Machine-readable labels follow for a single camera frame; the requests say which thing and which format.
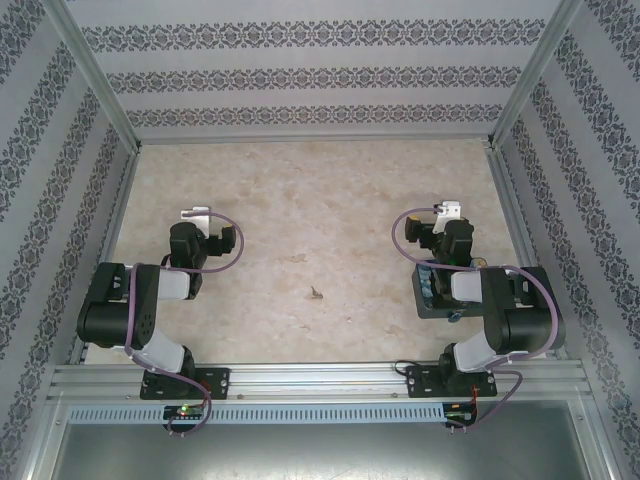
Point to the starry night print tin box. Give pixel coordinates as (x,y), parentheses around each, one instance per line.
(424,305)

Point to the small teal padlock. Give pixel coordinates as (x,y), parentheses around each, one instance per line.
(455,315)

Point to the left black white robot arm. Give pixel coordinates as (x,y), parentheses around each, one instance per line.
(145,310)

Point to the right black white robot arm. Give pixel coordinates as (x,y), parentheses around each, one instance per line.
(520,325)

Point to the grey sheet metal panel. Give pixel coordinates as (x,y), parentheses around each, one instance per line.
(320,450)

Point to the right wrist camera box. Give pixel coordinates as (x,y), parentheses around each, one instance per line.
(448,210)

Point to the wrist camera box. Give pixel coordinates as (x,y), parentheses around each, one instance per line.
(197,214)
(448,210)

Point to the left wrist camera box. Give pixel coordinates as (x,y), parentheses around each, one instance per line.
(197,214)

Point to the aluminium side rail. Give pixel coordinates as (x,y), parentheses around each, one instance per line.
(510,200)
(112,240)

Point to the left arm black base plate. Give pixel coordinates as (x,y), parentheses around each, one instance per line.
(215,382)

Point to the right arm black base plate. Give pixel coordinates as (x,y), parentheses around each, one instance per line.
(425,382)

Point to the aluminium mounting rail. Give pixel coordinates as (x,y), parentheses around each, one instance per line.
(320,380)

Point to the aluminium frame post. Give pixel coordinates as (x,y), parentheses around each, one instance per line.
(100,80)
(530,70)

